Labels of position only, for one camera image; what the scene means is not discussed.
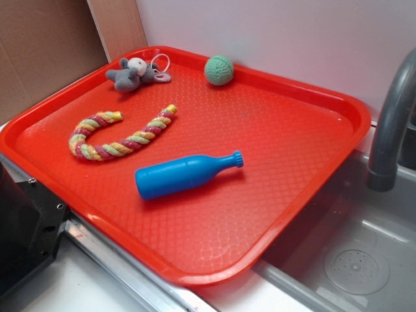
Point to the grey plush mouse toy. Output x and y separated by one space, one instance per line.
135 72

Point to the green rubber ball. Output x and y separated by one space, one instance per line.
219 70

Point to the blue plastic bottle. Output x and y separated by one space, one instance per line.
182 174

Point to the multicolour twisted rope toy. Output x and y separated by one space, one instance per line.
115 150

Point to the red plastic tray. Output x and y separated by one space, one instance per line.
292 137

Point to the brown cardboard panel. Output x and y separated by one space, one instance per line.
45 46

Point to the grey plastic sink basin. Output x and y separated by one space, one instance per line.
350 248

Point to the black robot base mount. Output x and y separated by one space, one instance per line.
32 221

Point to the grey sink faucet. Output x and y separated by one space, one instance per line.
393 144

